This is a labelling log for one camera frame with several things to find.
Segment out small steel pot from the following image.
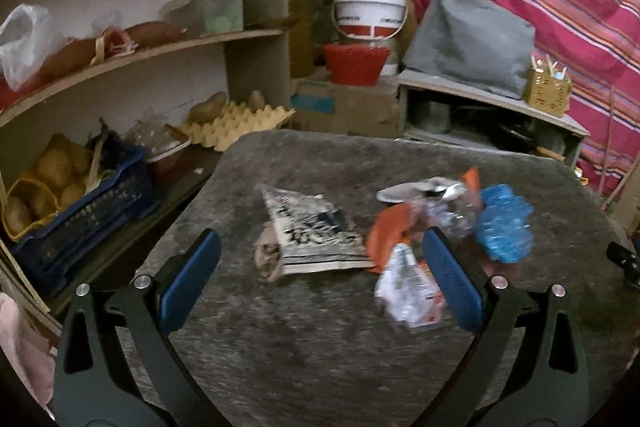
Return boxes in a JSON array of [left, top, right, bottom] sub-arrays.
[[417, 99, 454, 132]]

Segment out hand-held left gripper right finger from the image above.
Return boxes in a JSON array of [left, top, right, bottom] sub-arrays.
[[415, 227, 591, 427]]

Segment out red plastic basket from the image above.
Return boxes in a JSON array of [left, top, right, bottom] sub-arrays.
[[321, 44, 392, 86]]

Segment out beige plastic tie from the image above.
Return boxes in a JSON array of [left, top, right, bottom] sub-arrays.
[[95, 27, 139, 58]]

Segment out white bucket red label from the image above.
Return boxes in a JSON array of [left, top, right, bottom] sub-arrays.
[[331, 0, 410, 42]]

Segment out newspaper piece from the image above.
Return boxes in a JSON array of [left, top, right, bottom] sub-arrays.
[[254, 183, 376, 283]]

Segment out yellow egg tray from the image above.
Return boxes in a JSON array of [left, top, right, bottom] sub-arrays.
[[177, 102, 296, 152]]

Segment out sweet potato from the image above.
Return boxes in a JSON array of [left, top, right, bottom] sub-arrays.
[[124, 22, 187, 50], [41, 38, 103, 78]]

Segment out clear plastic container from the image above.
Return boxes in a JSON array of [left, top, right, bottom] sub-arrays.
[[160, 0, 246, 36]]

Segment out clear snack wrapper orange ends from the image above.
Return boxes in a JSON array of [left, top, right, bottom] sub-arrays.
[[375, 244, 446, 329]]

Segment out large potato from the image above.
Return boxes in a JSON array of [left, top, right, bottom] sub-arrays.
[[189, 92, 228, 124]]

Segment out blue plastic crate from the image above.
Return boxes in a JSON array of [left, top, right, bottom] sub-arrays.
[[11, 142, 161, 284]]

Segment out cardboard box blue label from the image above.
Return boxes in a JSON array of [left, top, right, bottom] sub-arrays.
[[290, 77, 401, 138]]

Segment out yellow mesh bag of potatoes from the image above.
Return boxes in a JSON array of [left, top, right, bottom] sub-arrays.
[[2, 134, 108, 241]]

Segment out grey cloth cover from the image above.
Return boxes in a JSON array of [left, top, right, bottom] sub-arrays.
[[402, 0, 536, 100]]

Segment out silver grey wrapper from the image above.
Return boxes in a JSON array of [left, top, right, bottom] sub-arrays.
[[376, 177, 466, 204]]

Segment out yellow woven basket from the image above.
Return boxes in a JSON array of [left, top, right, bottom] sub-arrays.
[[522, 54, 572, 118]]

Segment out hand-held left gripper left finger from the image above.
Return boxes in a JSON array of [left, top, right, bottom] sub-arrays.
[[52, 228, 236, 427]]

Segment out white plastic bag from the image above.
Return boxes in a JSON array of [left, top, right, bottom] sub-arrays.
[[0, 4, 66, 90]]

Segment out crumpled clear plastic bag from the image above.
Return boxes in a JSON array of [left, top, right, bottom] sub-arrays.
[[122, 114, 177, 154]]

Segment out dried vegetable stalk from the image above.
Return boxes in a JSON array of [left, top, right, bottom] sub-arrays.
[[85, 119, 127, 194]]

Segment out red plastic tub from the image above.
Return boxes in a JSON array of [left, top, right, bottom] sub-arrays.
[[145, 137, 194, 181]]

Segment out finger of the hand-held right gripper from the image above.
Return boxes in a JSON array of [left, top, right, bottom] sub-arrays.
[[606, 241, 640, 290]]

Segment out clear plastic wrapper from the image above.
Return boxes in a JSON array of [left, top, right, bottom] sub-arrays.
[[415, 187, 483, 239]]

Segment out blue plastic wrapper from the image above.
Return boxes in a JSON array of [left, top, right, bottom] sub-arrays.
[[475, 184, 535, 264]]

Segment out wooden shelf unit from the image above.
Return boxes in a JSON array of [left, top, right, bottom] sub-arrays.
[[0, 0, 301, 323]]

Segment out grey low cabinet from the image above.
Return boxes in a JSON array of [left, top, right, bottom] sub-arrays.
[[397, 69, 591, 168]]

